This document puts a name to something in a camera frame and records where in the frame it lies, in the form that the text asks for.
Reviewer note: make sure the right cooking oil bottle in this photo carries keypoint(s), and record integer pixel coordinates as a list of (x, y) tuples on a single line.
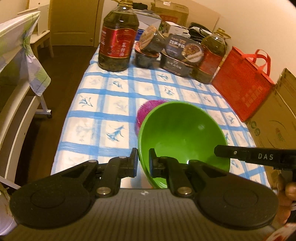
[(214, 49)]

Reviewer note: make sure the green plastic bowl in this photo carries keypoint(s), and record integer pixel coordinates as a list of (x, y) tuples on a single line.
[(182, 131)]

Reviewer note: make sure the white box behind cups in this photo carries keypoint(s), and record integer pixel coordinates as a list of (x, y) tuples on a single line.
[(147, 19)]

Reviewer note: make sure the lower instant meal box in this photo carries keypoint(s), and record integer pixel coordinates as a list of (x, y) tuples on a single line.
[(175, 66)]

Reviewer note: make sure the large cardboard box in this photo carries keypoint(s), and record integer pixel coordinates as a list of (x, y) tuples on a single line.
[(273, 124)]

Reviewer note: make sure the left cooking oil bottle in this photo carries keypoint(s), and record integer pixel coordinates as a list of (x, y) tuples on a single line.
[(117, 37)]

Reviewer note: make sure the person's right hand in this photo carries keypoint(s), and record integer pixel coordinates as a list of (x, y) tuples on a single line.
[(286, 197)]

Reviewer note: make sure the white wooden chair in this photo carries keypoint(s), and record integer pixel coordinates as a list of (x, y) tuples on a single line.
[(41, 36)]

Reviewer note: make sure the lower small black cup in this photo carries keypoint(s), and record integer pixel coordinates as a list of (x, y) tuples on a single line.
[(144, 59)]

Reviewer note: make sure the tilted small black cup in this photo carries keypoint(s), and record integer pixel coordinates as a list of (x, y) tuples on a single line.
[(151, 40)]

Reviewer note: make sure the large pink plastic plate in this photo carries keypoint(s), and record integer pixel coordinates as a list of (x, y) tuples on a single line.
[(144, 110)]

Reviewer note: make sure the cooking oil bottle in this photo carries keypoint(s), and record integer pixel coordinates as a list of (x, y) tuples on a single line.
[(214, 49), (117, 37)]

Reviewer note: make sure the tilted instant rice bowl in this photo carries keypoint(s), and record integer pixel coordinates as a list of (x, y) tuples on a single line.
[(184, 49)]

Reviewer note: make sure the red insulated tote bag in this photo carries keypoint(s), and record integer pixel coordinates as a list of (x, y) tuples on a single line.
[(244, 81)]

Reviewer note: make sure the cloth covered side shelf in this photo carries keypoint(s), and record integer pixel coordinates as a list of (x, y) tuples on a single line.
[(23, 82)]

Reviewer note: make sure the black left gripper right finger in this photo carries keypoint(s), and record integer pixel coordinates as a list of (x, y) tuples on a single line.
[(174, 173)]

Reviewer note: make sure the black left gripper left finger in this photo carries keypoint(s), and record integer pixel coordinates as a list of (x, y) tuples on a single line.
[(109, 175)]

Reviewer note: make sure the blue checked tablecloth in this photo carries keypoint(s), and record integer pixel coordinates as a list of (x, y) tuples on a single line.
[(100, 123)]

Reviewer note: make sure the background brown cardboard box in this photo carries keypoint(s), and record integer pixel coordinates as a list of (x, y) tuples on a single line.
[(171, 12)]

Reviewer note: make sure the black bag in background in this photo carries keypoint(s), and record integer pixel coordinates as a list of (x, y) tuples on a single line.
[(198, 31)]

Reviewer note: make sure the wooden door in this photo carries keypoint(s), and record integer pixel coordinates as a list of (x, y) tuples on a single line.
[(75, 23)]

